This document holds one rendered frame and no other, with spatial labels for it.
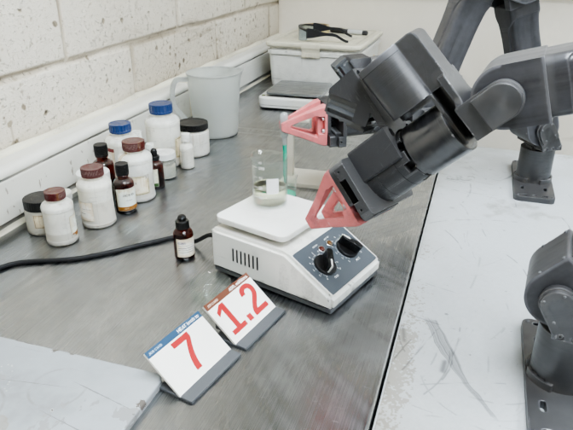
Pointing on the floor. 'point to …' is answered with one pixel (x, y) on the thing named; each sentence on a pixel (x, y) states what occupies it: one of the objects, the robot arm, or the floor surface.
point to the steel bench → (296, 418)
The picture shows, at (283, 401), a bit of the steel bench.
